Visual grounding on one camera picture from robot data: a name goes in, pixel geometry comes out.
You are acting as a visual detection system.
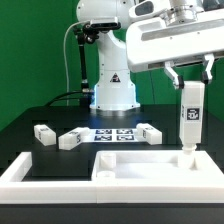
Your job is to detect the marker tag sheet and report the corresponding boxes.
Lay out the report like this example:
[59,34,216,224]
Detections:
[84,128,144,143]

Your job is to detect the white U-shaped fence frame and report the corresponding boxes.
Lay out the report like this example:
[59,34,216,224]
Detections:
[0,152,224,204]

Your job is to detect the black cables on table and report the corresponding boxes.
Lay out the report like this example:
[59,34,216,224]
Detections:
[44,90,84,107]

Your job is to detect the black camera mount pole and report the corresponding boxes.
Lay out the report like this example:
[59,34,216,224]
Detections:
[73,28,93,107]

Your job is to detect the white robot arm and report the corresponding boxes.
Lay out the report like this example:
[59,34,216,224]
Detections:
[76,0,224,113]

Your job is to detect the white desk tabletop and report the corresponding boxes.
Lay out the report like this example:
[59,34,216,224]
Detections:
[91,150,224,187]

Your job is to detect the white camera cable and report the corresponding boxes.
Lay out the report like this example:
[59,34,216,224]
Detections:
[63,20,91,93]

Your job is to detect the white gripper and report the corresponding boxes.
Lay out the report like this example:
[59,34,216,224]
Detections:
[126,9,224,89]

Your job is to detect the black camera on mount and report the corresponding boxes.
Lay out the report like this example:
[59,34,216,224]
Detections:
[83,21,121,34]

